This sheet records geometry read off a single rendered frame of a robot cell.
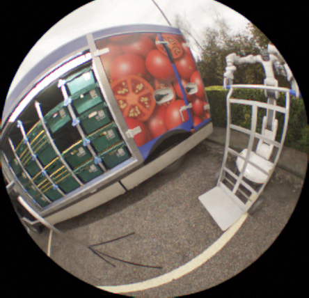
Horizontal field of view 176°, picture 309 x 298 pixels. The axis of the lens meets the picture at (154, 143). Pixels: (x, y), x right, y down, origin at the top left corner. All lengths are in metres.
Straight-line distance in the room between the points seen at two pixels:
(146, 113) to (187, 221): 1.36
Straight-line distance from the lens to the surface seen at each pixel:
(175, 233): 1.31
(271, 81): 1.66
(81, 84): 1.39
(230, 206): 1.38
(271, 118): 1.59
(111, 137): 1.29
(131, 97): 1.14
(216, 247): 1.28
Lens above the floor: 1.27
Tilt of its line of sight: 25 degrees down
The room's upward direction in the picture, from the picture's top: 22 degrees counter-clockwise
